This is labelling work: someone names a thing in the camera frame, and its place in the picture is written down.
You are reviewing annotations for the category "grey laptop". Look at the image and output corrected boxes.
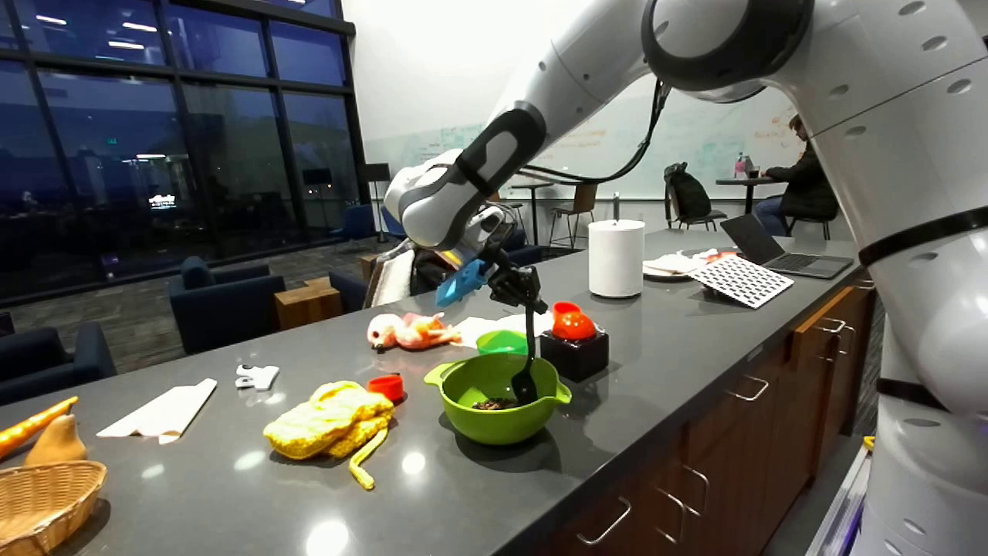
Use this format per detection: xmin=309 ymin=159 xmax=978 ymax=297
xmin=716 ymin=212 xmax=855 ymax=284

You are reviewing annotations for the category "dark blue sofa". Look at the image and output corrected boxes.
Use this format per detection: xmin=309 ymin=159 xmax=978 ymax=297
xmin=0 ymin=325 xmax=118 ymax=408

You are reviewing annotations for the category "brown counter cabinet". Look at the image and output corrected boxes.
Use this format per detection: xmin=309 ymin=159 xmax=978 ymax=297
xmin=505 ymin=256 xmax=889 ymax=556

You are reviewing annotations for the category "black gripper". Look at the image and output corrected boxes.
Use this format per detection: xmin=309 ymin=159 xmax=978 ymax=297
xmin=486 ymin=260 xmax=553 ymax=322

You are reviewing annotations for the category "tan cone bread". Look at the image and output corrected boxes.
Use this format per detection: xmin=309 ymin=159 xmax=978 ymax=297
xmin=22 ymin=411 xmax=90 ymax=472

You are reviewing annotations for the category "dark study table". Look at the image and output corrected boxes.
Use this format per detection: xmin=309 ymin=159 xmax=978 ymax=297
xmin=713 ymin=172 xmax=797 ymax=216

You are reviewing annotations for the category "black backpack on chair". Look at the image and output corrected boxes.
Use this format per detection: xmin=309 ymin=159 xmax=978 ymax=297
xmin=661 ymin=162 xmax=727 ymax=231

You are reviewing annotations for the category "black ladle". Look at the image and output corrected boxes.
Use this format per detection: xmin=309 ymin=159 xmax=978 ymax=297
xmin=509 ymin=302 xmax=541 ymax=408

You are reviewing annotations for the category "large white napkin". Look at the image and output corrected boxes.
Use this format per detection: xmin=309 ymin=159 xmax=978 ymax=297
xmin=452 ymin=307 xmax=558 ymax=351

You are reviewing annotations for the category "folded white paper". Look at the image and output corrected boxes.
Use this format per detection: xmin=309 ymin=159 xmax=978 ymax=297
xmin=96 ymin=377 xmax=224 ymax=447

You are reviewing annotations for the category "wooden side box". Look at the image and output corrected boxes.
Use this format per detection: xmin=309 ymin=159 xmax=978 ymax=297
xmin=273 ymin=276 xmax=347 ymax=335

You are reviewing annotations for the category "small red cup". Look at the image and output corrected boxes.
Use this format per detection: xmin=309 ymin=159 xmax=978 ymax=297
xmin=367 ymin=370 xmax=407 ymax=408

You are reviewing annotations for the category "orange white plush toy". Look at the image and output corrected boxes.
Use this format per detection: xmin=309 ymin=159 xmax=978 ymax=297
xmin=364 ymin=308 xmax=464 ymax=354

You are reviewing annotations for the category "seated person in black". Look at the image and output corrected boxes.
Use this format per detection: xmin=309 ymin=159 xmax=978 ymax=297
xmin=754 ymin=112 xmax=844 ymax=238

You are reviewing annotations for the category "dark blue armchair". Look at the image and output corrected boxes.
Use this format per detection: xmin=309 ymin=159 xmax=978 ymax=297
xmin=166 ymin=256 xmax=292 ymax=354
xmin=324 ymin=270 xmax=372 ymax=314

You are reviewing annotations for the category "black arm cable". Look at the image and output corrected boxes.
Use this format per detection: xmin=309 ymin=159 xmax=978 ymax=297
xmin=522 ymin=75 xmax=673 ymax=187

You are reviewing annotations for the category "white keyboard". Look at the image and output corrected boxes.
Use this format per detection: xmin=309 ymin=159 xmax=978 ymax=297
xmin=692 ymin=252 xmax=797 ymax=311

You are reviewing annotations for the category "black backpack with jacket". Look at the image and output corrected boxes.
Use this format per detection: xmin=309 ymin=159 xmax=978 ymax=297
xmin=367 ymin=242 xmax=466 ymax=308

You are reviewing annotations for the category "large glass window wall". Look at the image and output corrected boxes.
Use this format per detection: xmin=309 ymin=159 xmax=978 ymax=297
xmin=0 ymin=0 xmax=375 ymax=307

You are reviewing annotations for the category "orange bread stick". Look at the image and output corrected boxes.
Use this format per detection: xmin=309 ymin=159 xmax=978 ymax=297
xmin=0 ymin=394 xmax=80 ymax=462

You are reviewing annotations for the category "yellow cloth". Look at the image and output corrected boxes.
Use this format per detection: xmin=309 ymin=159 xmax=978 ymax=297
xmin=260 ymin=379 xmax=400 ymax=494

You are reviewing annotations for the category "black square box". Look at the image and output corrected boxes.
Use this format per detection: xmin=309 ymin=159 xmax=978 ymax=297
xmin=538 ymin=326 xmax=611 ymax=387

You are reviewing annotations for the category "white paper towel roll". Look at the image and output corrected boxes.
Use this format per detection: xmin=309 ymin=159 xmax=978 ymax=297
xmin=588 ymin=216 xmax=649 ymax=302

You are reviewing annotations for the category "small dark green bowl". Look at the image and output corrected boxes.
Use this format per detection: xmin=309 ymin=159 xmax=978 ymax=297
xmin=474 ymin=326 xmax=533 ymax=362

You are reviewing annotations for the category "brown chair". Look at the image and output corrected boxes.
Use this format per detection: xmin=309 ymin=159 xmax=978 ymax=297
xmin=558 ymin=182 xmax=604 ymax=251

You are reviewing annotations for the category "light green mixing bowl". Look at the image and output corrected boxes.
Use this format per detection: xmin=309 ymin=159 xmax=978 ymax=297
xmin=423 ymin=351 xmax=574 ymax=447

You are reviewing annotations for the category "white plate with papers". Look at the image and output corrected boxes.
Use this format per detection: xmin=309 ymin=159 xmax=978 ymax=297
xmin=641 ymin=247 xmax=727 ymax=284

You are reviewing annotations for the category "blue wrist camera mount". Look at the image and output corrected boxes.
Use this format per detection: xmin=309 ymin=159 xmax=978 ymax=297
xmin=434 ymin=256 xmax=491 ymax=308

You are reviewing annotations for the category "wicker basket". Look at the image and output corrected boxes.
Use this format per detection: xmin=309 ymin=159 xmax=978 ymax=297
xmin=0 ymin=457 xmax=109 ymax=556

